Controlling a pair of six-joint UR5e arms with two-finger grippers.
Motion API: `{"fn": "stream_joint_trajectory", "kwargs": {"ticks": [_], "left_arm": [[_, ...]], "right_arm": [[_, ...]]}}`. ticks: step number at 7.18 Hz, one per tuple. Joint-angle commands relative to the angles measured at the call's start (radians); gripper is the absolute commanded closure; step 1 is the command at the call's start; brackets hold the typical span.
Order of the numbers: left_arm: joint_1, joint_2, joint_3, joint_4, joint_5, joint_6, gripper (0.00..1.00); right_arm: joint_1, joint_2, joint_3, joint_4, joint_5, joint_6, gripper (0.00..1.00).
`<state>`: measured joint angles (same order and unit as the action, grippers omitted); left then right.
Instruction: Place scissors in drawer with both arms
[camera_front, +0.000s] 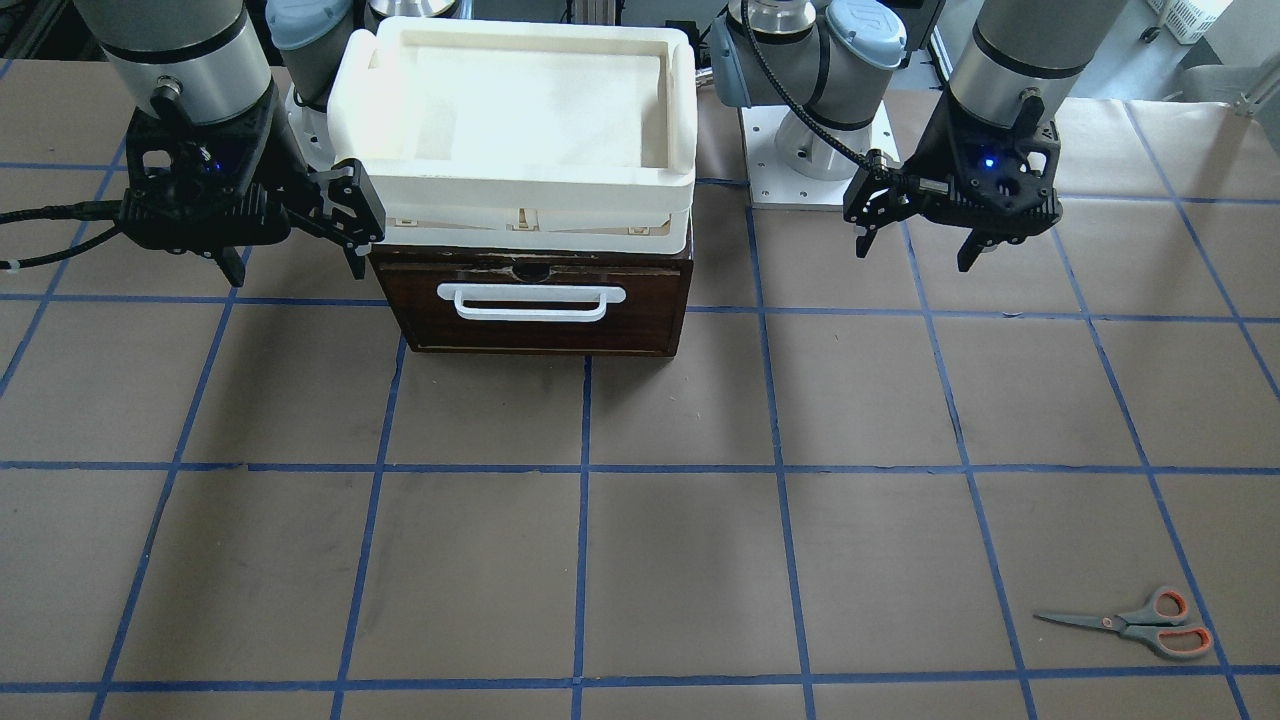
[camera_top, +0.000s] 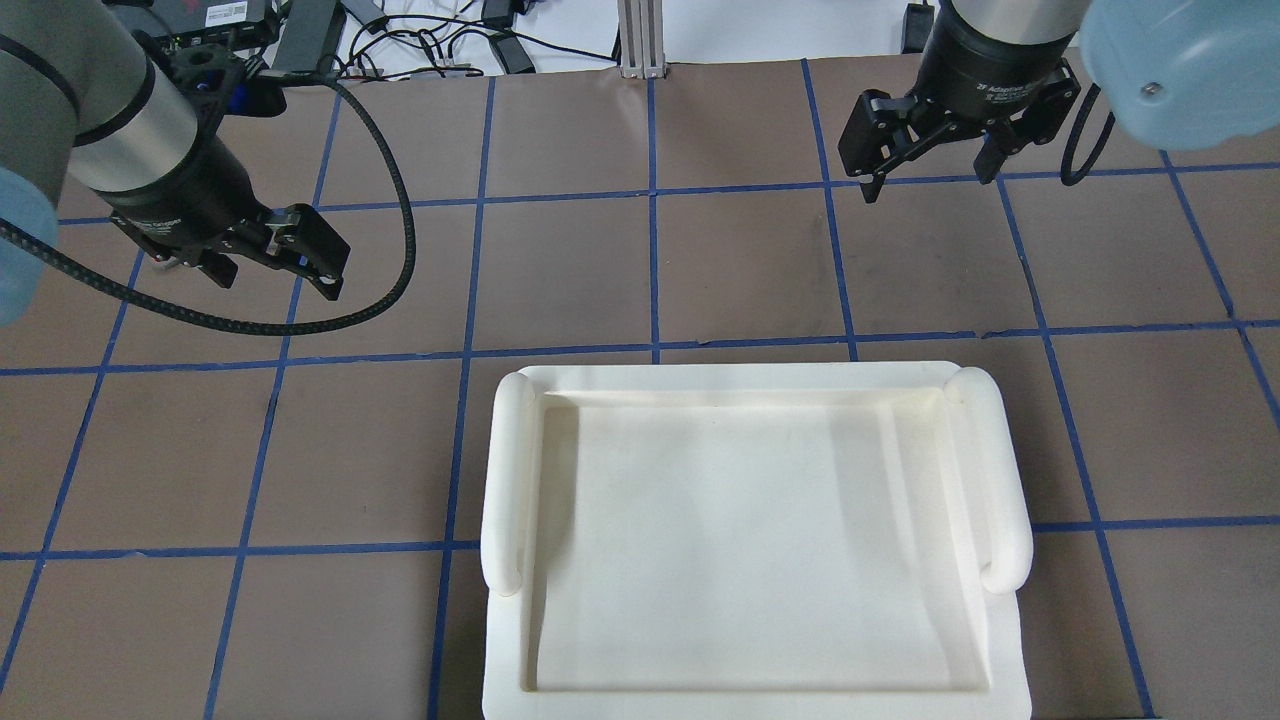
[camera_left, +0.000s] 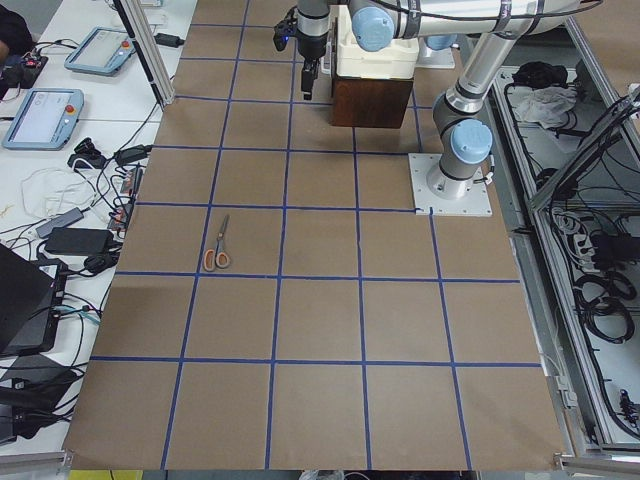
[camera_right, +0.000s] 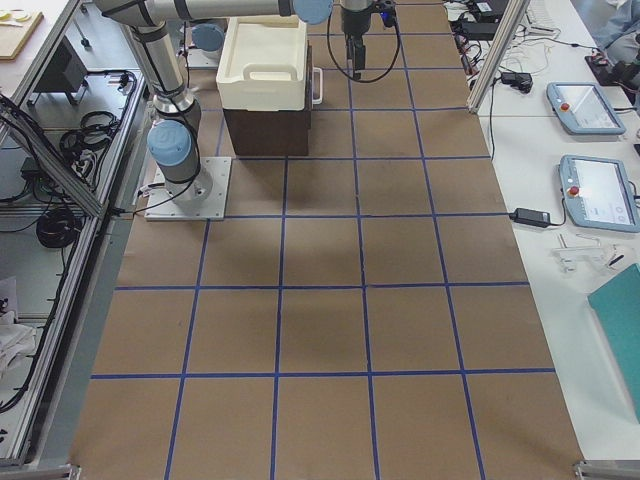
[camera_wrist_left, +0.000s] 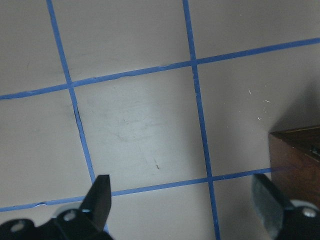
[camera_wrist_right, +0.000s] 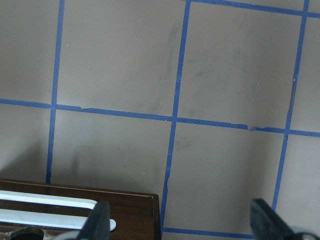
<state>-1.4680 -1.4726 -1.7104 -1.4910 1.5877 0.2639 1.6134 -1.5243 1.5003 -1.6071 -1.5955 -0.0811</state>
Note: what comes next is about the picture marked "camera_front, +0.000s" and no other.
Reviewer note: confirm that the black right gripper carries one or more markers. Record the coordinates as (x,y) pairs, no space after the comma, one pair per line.
(283,150)

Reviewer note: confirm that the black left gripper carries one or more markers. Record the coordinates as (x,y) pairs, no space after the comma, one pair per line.
(943,143)

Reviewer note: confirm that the grey orange scissors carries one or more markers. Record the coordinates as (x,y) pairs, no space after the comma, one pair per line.
(1162,624)

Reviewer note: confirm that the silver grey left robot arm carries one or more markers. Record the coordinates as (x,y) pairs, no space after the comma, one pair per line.
(830,62)

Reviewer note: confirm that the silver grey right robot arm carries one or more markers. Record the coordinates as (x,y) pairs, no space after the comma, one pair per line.
(209,48)

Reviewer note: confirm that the dark wooden drawer cabinet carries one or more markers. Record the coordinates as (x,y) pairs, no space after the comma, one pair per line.
(530,260)

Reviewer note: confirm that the white plastic tray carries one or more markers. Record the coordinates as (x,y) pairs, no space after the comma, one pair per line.
(510,135)

